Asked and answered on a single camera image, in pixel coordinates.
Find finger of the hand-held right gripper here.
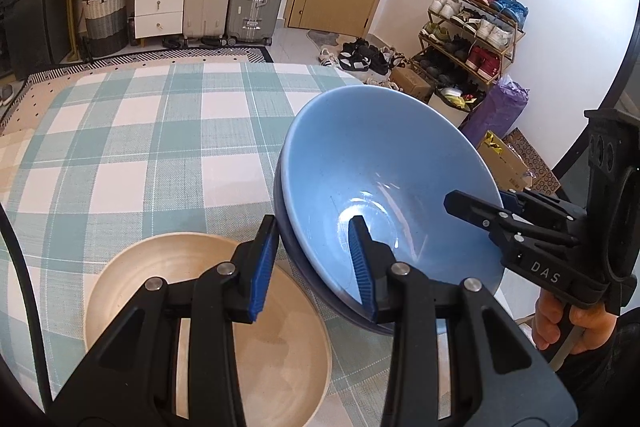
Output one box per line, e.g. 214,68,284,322
444,189,577,249
502,189,583,225

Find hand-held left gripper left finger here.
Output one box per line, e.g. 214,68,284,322
50,214,280,427

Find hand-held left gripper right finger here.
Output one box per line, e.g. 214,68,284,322
348,215,582,427

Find blue bowl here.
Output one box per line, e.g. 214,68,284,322
280,86,506,314
273,157,448,336

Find cream plate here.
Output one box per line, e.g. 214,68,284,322
84,232,332,427

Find person's right forearm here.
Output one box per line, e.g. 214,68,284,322
554,307,640,413

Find person's right hand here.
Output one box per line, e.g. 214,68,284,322
531,292,623,356

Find patterned cardboard box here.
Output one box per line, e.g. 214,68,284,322
477,127,561,196

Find purple bag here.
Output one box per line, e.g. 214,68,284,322
458,77,530,148

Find white trash bin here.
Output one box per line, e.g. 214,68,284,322
429,86,487,131

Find small brown cardboard box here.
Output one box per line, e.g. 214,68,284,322
388,65,435,104

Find gold shoe rack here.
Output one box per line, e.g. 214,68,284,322
418,0,529,91

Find teal checked tablecloth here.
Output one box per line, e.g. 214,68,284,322
0,62,531,427

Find rows of sneakers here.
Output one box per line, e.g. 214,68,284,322
420,0,529,85

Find pile of shoes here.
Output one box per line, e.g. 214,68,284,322
318,37,417,88

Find grey door mat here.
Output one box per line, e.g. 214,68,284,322
305,29,341,49

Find beige checked tablecloth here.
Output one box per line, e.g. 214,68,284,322
0,127,36,198

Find white drawer unit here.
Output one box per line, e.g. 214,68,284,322
133,0,189,40

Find woven laundry basket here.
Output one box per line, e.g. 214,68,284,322
82,0,129,58

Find black cable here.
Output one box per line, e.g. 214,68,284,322
0,202,54,408

